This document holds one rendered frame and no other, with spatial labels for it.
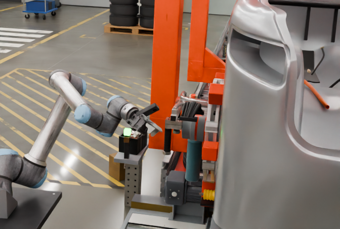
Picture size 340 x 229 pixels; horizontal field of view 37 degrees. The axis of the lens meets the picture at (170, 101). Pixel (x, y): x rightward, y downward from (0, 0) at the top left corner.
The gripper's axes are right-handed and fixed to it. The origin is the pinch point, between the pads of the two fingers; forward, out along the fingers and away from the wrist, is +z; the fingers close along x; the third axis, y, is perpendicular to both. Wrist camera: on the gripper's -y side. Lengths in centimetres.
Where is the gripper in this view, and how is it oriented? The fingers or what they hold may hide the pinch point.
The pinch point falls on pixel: (161, 129)
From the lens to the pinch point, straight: 248.1
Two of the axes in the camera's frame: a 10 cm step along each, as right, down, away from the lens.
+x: -4.4, -4.5, -7.8
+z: 6.7, 4.1, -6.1
